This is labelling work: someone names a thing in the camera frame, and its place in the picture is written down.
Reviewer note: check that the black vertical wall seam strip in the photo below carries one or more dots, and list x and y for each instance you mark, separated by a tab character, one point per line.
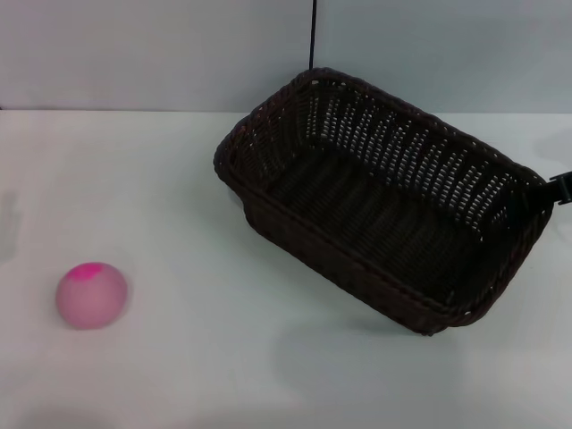
312	31

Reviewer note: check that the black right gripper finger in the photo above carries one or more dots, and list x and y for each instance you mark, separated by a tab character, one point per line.
561	190

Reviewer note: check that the dark brown woven basket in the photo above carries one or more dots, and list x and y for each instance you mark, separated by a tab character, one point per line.
357	263

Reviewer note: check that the pink peach ball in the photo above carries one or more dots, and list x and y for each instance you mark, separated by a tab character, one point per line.
91	298

